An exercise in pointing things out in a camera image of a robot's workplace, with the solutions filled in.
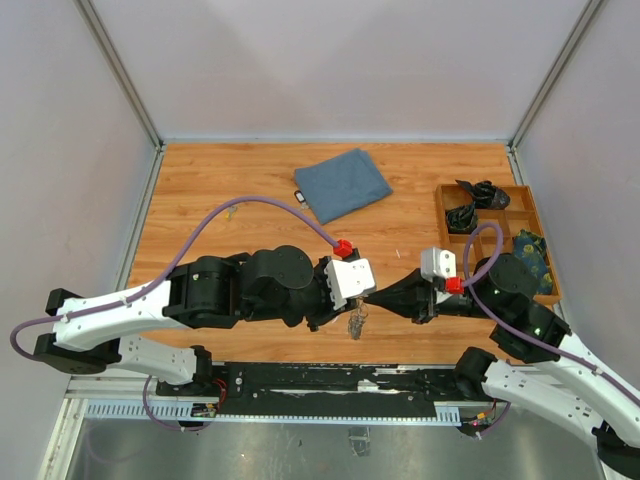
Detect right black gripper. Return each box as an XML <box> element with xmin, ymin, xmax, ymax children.
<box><xmin>362</xmin><ymin>266</ymin><xmax>502</xmax><ymax>323</ymax></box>

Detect dark rolled tie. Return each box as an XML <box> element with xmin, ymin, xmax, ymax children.
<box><xmin>456</xmin><ymin>180</ymin><xmax>511</xmax><ymax>210</ymax></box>
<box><xmin>445</xmin><ymin>203</ymin><xmax>478</xmax><ymax>234</ymax></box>

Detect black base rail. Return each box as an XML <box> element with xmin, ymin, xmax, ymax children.
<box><xmin>155</xmin><ymin>362</ymin><xmax>490</xmax><ymax>419</ymax></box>

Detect wooden compartment tray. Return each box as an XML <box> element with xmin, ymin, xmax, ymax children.
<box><xmin>435</xmin><ymin>183</ymin><xmax>562</xmax><ymax>306</ymax></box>

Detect dark rolled tie top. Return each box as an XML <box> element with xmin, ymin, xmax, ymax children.
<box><xmin>456</xmin><ymin>180</ymin><xmax>511</xmax><ymax>210</ymax></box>

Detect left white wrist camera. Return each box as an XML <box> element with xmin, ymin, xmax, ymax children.
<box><xmin>324</xmin><ymin>258</ymin><xmax>377</xmax><ymax>310</ymax></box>

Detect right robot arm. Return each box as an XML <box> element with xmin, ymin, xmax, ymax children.
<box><xmin>367</xmin><ymin>249</ymin><xmax>639</xmax><ymax>479</ymax></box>

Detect blue floral rolled tie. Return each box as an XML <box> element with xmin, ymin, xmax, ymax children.
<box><xmin>513</xmin><ymin>229</ymin><xmax>554</xmax><ymax>295</ymax></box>

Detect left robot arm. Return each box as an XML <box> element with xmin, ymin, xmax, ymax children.
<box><xmin>33</xmin><ymin>245</ymin><xmax>376</xmax><ymax>396</ymax></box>

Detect black key fob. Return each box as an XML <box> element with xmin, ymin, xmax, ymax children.
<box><xmin>294</xmin><ymin>190</ymin><xmax>306</xmax><ymax>203</ymax></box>

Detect dark rolled tie middle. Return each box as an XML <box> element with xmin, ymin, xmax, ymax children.
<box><xmin>445</xmin><ymin>203</ymin><xmax>478</xmax><ymax>234</ymax></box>

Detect metal key organizer ring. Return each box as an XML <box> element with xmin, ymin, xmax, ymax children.
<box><xmin>347</xmin><ymin>302</ymin><xmax>370</xmax><ymax>341</ymax></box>

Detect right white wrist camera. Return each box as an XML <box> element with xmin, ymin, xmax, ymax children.
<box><xmin>420</xmin><ymin>247</ymin><xmax>457</xmax><ymax>281</ymax></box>

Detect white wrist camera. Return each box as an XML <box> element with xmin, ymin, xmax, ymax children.
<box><xmin>420</xmin><ymin>247</ymin><xmax>457</xmax><ymax>281</ymax></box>
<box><xmin>324</xmin><ymin>258</ymin><xmax>377</xmax><ymax>310</ymax></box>

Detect folded blue cloth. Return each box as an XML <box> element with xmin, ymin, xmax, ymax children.
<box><xmin>294</xmin><ymin>148</ymin><xmax>393</xmax><ymax>225</ymax></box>

